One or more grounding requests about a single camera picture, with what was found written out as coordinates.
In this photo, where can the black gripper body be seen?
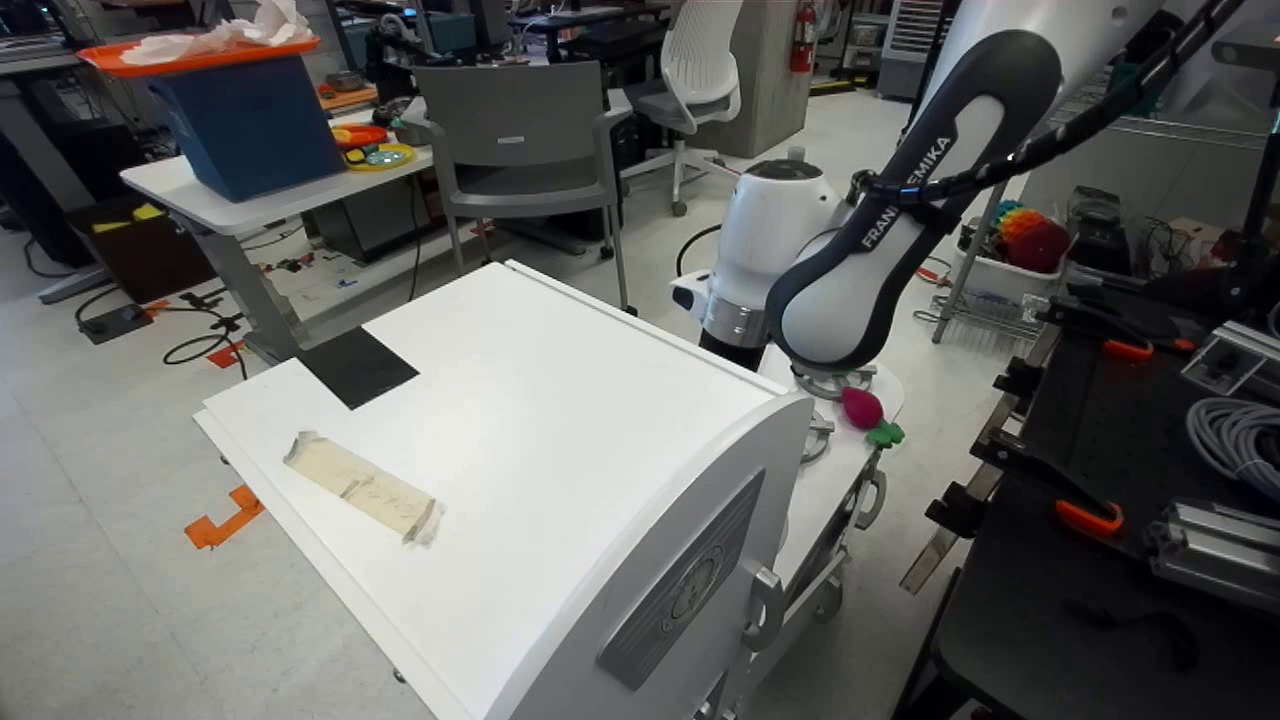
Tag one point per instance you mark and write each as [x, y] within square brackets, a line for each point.
[731, 351]

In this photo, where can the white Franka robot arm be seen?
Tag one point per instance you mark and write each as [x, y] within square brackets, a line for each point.
[852, 264]

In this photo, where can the pink toy fruit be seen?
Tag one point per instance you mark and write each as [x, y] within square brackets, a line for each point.
[863, 404]

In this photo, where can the green toy leaf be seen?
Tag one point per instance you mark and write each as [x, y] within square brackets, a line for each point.
[885, 433]

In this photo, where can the white plastic crate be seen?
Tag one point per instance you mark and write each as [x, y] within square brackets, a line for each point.
[1001, 283]

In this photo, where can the white office chair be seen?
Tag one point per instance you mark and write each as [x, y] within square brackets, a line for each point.
[703, 66]

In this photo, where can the gray plastic chair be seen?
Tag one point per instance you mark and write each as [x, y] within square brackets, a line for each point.
[525, 133]

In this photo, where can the red fire extinguisher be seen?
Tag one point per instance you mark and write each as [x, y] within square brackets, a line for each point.
[800, 38]

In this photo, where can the rainbow toy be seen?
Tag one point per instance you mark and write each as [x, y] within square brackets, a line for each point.
[1034, 239]

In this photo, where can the black square patch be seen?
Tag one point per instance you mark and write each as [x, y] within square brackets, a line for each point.
[358, 365]

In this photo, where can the colorful toys pile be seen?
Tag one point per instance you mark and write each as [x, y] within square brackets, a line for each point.
[368, 147]

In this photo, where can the white table gray legs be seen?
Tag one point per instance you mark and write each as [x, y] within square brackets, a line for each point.
[252, 200]

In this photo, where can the blue storage bin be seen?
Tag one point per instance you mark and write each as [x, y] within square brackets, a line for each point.
[252, 127]

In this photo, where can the white cloth in bin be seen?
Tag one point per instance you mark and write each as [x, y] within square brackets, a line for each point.
[242, 30]

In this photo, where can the orange bin lid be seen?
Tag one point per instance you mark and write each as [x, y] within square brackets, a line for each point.
[201, 59]

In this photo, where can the black floor box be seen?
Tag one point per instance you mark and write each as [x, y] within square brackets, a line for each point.
[113, 321]

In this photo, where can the aluminium rail bracket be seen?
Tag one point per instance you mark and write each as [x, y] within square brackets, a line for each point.
[1223, 554]

